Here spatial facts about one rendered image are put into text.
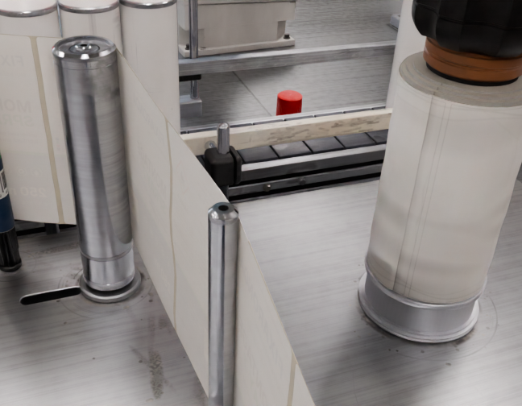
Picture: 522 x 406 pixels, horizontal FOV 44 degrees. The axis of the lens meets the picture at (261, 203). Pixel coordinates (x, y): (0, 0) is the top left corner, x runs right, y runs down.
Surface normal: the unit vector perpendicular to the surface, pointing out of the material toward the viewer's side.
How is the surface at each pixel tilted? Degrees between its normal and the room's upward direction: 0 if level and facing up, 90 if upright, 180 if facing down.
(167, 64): 90
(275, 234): 0
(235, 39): 90
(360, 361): 0
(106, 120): 90
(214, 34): 90
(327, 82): 0
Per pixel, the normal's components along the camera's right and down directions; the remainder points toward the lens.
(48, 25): 0.81, 0.35
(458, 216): -0.06, 0.55
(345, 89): 0.04, -0.83
